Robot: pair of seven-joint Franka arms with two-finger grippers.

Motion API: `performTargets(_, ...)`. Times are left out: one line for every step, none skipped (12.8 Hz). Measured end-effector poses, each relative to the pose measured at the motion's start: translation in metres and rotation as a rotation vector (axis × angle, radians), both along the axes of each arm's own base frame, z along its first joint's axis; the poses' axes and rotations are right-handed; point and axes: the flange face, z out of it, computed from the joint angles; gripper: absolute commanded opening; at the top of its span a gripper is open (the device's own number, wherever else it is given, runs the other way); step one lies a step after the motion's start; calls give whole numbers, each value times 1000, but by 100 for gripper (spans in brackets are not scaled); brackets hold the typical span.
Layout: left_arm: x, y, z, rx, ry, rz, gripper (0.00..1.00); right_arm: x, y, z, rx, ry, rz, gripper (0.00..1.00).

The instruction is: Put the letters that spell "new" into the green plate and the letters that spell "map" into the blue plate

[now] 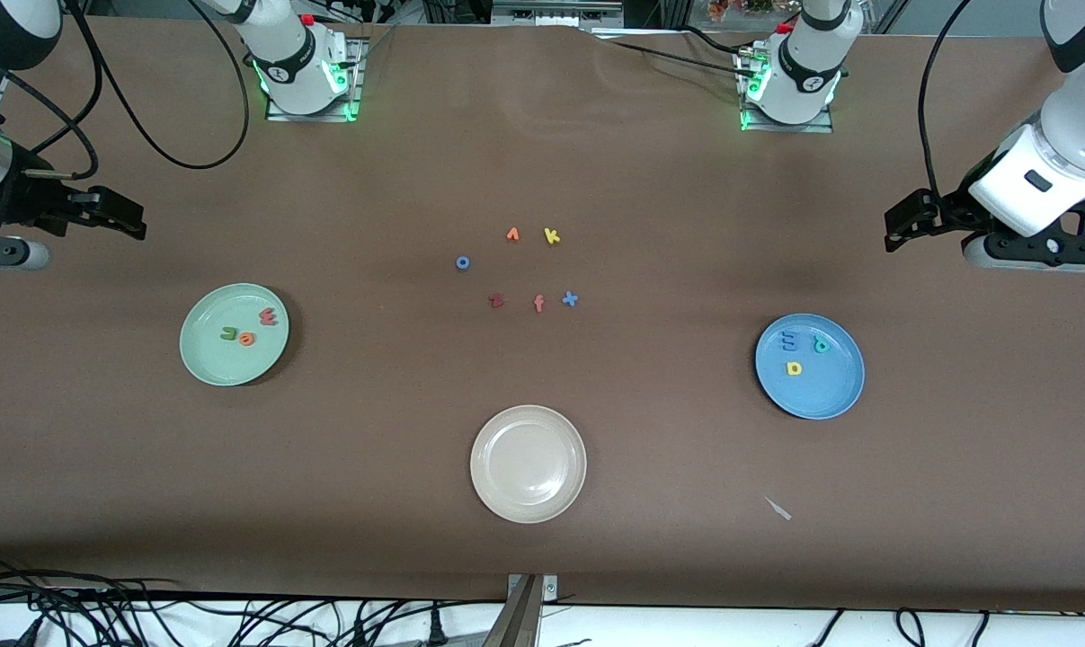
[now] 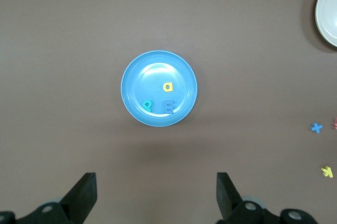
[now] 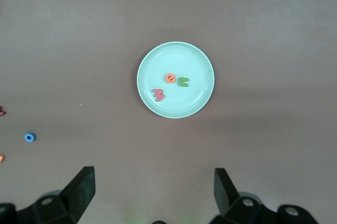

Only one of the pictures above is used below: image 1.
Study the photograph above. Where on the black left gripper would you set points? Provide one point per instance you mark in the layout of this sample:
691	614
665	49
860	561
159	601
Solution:
949	212

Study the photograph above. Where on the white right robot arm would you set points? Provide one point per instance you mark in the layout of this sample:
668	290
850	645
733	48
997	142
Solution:
304	67

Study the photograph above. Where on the beige plate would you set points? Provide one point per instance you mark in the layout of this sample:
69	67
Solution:
529	464

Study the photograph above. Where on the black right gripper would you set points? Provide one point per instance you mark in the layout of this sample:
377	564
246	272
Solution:
22	199

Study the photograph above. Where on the orange clutter pile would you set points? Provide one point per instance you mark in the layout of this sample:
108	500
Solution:
740	7

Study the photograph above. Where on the blue foam letter m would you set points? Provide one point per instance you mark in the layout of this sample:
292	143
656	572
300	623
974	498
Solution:
789	341

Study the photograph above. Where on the small white paper scrap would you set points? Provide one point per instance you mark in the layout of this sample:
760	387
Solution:
780	510

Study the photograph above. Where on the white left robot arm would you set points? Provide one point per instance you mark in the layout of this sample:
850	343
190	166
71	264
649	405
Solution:
807	72

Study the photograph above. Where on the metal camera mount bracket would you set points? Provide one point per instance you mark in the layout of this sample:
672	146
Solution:
524	620

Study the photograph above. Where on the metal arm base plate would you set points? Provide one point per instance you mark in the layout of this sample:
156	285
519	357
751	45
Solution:
789	128
313	112

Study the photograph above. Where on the green plate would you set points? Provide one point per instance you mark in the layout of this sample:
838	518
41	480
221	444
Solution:
227	364

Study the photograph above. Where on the grey equipment box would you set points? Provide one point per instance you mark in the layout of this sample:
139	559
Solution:
555	11

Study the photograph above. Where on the blue plate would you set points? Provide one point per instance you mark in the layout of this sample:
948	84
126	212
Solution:
821	395

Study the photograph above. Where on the brown table cover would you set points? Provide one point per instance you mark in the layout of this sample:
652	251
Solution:
542	135

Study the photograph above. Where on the red foam letter w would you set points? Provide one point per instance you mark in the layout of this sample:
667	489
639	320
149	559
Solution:
269	316

